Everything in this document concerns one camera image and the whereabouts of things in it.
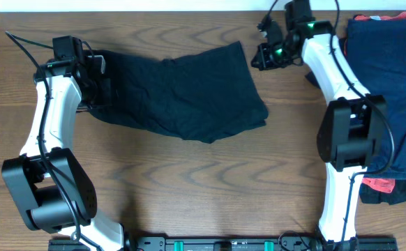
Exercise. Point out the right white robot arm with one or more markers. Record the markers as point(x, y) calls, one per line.
point(351, 130)

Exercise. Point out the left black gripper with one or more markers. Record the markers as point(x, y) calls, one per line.
point(104, 99)

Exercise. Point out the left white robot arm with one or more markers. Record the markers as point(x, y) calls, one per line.
point(50, 189)

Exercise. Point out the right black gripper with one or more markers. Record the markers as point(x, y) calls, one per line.
point(265, 63)

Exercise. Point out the red garment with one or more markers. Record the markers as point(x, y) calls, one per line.
point(385, 185)

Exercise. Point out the navy blue folded garment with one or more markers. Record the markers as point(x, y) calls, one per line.
point(376, 52)

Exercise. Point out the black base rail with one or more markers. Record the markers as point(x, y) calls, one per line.
point(292, 242)

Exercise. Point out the dark teal black shorts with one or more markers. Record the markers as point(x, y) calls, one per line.
point(204, 97)

